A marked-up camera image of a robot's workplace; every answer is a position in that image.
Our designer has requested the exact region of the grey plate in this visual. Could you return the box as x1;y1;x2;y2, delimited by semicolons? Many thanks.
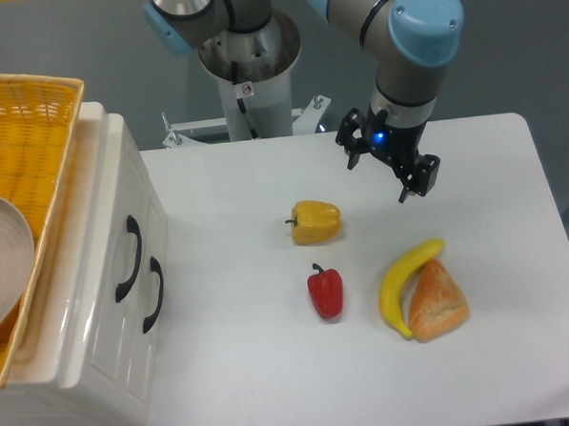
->
0;197;35;324

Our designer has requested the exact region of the black lower drawer handle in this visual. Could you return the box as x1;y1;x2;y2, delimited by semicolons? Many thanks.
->
142;256;165;334

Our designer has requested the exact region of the yellow woven basket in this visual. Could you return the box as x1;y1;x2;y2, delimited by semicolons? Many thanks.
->
0;73;85;389

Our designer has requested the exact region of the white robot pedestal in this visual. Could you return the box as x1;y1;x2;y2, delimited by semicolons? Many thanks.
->
198;10;301;141

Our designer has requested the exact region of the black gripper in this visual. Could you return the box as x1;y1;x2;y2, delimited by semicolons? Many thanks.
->
335;91;440;203

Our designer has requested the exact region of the black cable on pedestal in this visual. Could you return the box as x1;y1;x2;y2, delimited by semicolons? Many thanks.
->
230;59;260;141

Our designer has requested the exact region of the red bell pepper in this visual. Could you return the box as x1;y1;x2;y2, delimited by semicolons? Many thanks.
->
307;263;344;319

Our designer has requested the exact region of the yellow bell pepper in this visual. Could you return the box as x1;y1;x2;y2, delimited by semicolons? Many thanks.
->
286;200;341;246

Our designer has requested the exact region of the black drawer handle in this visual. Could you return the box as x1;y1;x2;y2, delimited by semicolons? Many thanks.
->
142;256;165;334
115;214;143;303

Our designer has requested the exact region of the brown bread piece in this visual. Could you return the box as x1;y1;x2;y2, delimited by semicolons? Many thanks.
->
408;259;470;342

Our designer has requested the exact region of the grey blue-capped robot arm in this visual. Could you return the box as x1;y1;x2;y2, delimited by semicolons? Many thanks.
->
143;0;464;197

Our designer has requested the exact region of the yellow banana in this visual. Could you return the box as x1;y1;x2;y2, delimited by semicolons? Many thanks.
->
378;238;445;340

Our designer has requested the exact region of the white drawer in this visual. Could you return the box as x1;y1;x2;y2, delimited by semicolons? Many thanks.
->
91;114;160;410

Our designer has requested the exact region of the white drawer cabinet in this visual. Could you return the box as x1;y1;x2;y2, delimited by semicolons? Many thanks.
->
0;102;168;426

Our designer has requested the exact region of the black top drawer handle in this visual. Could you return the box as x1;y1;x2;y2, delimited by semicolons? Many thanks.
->
115;214;143;303

